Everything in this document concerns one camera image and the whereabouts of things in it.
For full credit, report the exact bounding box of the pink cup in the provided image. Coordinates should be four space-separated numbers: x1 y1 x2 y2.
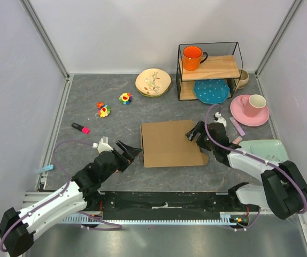
240 94 266 117

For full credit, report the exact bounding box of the black wire wooden shelf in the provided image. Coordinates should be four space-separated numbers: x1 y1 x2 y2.
176 41 243 101

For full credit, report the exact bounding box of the pink black highlighter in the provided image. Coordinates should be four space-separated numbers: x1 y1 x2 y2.
71 123 90 134

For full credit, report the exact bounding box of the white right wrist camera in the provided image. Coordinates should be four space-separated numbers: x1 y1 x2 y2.
213 112 227 127

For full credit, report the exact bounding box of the brown cardboard box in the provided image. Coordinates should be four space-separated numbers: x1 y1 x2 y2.
141 119 209 168

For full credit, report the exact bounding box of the grey cable duct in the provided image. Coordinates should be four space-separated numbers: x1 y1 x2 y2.
59 213 248 225

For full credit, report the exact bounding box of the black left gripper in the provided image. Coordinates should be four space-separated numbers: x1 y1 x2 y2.
101 140 142 182

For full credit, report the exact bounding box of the blue dotted plate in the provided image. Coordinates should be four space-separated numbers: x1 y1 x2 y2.
193 79 230 105

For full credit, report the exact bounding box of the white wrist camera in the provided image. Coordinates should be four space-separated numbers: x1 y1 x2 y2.
92 137 113 154
213 112 227 127

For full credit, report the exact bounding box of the beige ceramic cup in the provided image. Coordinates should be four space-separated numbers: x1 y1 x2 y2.
235 70 249 90

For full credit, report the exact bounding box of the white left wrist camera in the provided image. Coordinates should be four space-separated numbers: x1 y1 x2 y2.
92 137 113 154

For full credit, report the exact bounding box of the mint green square plate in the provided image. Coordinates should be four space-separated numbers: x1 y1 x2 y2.
239 139 289 163

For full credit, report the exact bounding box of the light blue highlighter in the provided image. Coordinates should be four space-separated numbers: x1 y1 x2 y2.
36 164 54 174

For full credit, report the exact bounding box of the cream bird plate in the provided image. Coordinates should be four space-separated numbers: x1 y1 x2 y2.
135 68 172 97

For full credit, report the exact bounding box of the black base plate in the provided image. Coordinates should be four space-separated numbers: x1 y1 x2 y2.
83 191 258 221

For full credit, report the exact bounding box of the orange mug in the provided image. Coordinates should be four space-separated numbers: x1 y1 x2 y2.
182 46 208 71

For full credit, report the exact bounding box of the pink saucer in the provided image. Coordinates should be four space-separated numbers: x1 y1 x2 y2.
230 95 270 127

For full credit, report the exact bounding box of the rainbow flower plush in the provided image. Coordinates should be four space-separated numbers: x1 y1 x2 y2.
119 93 133 105

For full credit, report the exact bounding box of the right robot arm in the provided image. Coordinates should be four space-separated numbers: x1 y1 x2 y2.
186 121 307 220

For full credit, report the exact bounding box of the yellow flower keychain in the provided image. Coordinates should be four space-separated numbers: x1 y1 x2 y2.
95 105 111 119

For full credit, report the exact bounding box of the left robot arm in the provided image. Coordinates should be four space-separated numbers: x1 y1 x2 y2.
0 137 142 256

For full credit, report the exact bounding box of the small orange toy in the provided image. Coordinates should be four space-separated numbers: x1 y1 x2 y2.
96 102 105 109

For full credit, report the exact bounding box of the peach highlighter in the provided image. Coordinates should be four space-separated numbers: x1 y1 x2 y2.
233 136 243 145

